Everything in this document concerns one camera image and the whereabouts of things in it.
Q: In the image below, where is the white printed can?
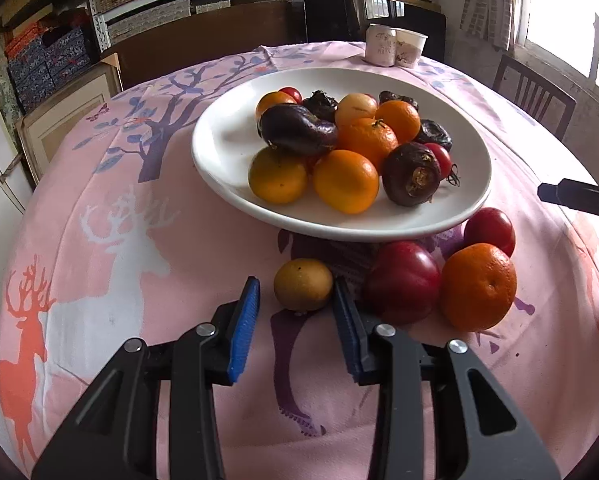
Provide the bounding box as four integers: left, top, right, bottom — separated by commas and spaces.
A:
365, 24, 397, 67

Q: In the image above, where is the dark purple fruit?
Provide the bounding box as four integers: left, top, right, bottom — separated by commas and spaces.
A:
257, 103, 339, 156

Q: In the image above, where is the dark water chestnut back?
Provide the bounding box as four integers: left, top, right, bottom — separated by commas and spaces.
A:
301, 90, 339, 124

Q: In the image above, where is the red tomato back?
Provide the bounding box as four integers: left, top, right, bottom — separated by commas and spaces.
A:
280, 87, 303, 104

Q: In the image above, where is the red cherry tomato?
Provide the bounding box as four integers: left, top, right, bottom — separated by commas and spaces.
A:
425, 143, 453, 179

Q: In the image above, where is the dark wooden chair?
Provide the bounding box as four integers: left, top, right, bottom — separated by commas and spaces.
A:
491, 54, 576, 141

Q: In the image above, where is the small orange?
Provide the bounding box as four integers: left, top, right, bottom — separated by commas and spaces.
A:
374, 100, 421, 144
255, 91, 296, 120

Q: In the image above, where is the large orange front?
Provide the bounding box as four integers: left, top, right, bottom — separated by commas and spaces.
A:
313, 150, 380, 214

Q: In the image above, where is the white oval plate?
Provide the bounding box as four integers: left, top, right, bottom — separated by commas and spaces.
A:
191, 67, 493, 242

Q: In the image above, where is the yellow red-streaked plum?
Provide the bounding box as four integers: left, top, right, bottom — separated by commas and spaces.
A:
335, 93, 379, 128

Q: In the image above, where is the cardboard box on floor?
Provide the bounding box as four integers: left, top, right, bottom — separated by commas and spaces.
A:
16, 53, 123, 184

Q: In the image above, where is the pink deer print tablecloth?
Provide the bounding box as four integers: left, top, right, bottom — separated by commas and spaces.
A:
0, 41, 599, 479

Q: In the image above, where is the orange tangerine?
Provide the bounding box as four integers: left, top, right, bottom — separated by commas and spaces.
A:
439, 243, 517, 332

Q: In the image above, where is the dark red plum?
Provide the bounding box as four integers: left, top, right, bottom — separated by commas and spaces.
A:
363, 240, 441, 326

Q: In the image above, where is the blue patterned boxes stack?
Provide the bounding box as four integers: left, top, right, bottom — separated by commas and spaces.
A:
8, 27, 92, 113

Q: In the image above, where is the small orange back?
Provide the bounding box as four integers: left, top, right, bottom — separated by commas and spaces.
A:
255, 91, 296, 120

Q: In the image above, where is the yellow orange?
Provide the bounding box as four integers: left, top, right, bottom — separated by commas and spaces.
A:
249, 146, 308, 205

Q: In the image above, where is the white paper cup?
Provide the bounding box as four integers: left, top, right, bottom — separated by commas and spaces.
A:
395, 28, 427, 68

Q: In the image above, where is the large orange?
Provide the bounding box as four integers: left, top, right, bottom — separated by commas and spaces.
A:
337, 118, 399, 174
313, 150, 380, 214

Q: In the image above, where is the small yellow kumquat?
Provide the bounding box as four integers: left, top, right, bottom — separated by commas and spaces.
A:
274, 258, 333, 312

